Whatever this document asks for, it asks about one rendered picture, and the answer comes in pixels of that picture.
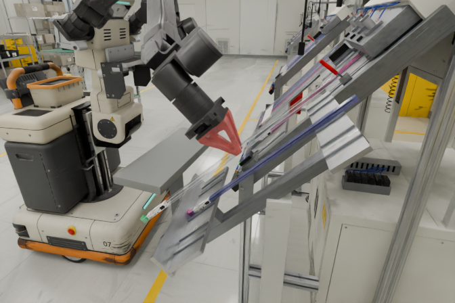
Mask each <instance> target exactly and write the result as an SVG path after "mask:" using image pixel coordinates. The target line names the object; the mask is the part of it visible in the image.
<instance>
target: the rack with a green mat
mask: <svg viewBox="0 0 455 303"><path fill-rule="evenodd" d="M31 37H32V41H33V45H34V48H35V53H36V55H37V59H38V63H39V64H42V63H43V58H42V55H66V56H74V50H62V48H61V49H50V50H44V51H41V50H40V47H39V43H38V40H37V35H36V34H31ZM77 68H78V72H79V76H80V77H82V81H81V82H82V87H83V91H87V87H86V83H85V77H84V74H83V68H82V67H80V66H77ZM136 91H137V94H134V99H136V98H137V100H138V102H140V103H141V97H140V92H139V86H136Z"/></svg>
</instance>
